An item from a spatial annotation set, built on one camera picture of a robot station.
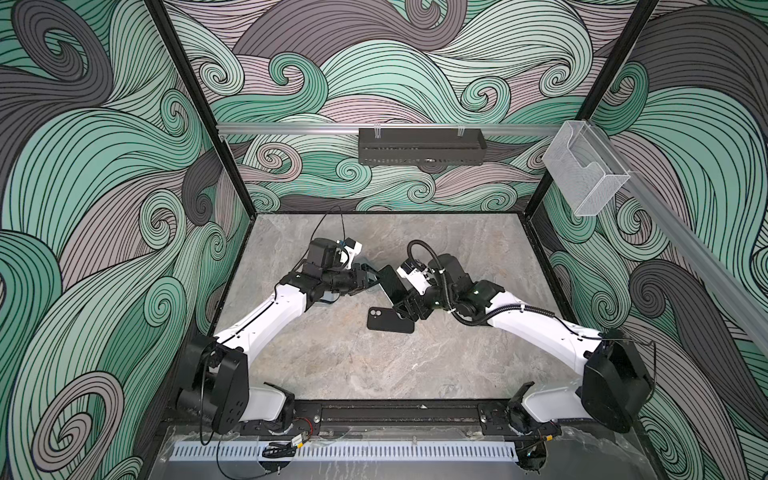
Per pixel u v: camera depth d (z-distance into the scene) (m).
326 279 0.67
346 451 0.70
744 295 0.52
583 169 0.79
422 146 0.98
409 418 0.75
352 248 0.76
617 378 0.40
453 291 0.62
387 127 0.95
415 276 0.71
